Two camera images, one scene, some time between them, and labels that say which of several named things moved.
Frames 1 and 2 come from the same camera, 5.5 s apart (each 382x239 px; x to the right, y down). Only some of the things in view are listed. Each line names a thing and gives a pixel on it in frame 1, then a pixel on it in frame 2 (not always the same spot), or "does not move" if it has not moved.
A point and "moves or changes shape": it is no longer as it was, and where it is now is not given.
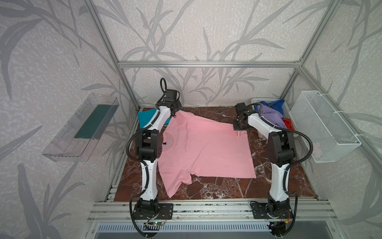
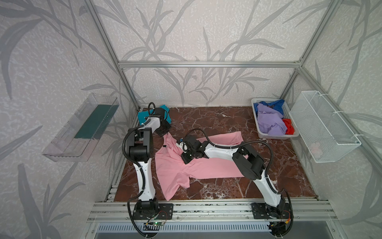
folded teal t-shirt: x=144 y=117 does not move
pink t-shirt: x=192 y=145 moves or changes shape
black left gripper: x=176 y=104 -> x=163 y=128
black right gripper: x=238 y=121 -> x=185 y=156
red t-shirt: x=288 y=123 does not move
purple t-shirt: x=274 y=117 does not move
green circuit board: x=161 y=223 does not move
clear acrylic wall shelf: x=76 y=140 does not move
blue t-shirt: x=277 y=104 does not move
